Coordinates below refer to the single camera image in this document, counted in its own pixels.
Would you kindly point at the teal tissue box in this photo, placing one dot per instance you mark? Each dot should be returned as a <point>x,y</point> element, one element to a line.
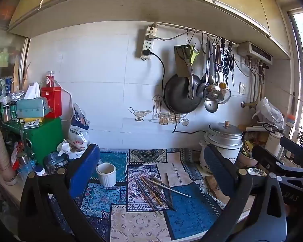
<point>31,108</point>

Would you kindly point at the white power strip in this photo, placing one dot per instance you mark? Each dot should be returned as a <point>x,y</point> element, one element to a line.
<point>147,42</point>

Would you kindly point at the white jar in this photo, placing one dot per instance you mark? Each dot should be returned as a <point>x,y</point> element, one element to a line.
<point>274,141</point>

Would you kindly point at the beige water heater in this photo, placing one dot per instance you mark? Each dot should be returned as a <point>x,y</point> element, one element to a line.
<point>255,51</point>

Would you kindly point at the white ribbed cup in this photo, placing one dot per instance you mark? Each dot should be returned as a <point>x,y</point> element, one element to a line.
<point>106,174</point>

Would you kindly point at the green peeler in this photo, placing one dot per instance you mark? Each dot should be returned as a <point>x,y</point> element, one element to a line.
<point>195,54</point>

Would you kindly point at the metal wall tap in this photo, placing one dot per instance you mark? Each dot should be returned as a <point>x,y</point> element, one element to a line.
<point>250,104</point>

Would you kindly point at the clear plastic bag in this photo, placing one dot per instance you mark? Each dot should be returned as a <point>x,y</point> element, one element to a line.
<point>269,112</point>

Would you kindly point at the beige upper cabinet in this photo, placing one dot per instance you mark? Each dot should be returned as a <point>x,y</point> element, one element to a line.
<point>141,0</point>

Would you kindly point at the small black scissors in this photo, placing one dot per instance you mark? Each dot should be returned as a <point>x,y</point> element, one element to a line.
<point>230,60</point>

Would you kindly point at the yellow flat box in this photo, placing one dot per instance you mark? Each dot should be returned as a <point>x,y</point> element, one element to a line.
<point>32,119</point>

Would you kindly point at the white rice cooker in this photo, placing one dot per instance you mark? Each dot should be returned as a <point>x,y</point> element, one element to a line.
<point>233,151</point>

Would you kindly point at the steel slotted spoon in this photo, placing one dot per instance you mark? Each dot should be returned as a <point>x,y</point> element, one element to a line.
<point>212,90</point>

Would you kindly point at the green box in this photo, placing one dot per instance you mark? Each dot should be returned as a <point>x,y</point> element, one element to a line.
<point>45,138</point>

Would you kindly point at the patterned patchwork mat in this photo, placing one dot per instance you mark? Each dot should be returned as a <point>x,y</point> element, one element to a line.
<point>136,224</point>

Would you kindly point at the wooden board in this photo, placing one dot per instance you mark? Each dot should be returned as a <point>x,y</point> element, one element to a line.
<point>208,181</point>

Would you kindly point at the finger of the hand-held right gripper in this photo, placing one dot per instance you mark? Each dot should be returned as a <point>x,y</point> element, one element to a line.
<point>295,148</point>
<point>265,158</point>

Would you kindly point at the pale paper roll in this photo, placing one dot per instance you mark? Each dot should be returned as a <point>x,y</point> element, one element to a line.
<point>0,151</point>

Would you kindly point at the brown cutting board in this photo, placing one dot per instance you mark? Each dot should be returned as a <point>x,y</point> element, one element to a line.
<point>179,65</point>

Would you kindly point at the dark glass jar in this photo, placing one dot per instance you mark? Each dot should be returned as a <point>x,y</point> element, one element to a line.
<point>53,161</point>

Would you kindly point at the small steel ladle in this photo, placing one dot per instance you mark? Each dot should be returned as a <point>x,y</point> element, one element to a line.
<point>210,105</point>

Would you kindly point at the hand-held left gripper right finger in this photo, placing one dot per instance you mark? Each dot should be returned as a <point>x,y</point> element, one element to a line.
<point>219,174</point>

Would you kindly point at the steel hanging rail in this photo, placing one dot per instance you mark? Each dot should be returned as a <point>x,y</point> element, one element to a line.
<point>217,36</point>

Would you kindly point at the white bowl with scraps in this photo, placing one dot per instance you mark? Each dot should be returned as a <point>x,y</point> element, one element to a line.
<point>65,151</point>

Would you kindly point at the white wall socket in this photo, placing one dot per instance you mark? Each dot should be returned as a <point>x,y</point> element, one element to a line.
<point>242,88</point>

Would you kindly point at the black kitchen scissors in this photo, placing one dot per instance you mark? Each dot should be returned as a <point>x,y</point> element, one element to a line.
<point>185,51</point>

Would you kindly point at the glass spice jar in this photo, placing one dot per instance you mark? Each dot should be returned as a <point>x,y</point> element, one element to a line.
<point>6,113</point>

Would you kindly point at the black wok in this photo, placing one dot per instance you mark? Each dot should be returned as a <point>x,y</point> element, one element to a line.
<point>179,95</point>

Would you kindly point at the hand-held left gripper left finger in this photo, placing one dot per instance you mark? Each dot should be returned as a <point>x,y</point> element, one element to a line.
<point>83,171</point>

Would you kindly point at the pale ceramic bowl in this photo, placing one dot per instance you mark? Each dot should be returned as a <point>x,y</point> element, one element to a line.
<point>247,160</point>

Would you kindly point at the white blue food bag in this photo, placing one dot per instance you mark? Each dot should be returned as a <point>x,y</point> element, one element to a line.
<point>78,128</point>

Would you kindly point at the window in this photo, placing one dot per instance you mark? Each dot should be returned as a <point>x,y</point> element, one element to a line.
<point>301,80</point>

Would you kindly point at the red capped bottle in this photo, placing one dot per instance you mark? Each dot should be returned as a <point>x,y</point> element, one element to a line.
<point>50,79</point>

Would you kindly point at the red tin box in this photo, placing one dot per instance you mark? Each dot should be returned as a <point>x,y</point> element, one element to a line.
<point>51,100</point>

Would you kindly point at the bunch of dark chopsticks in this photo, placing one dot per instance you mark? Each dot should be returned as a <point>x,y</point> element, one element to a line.
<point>151,191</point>

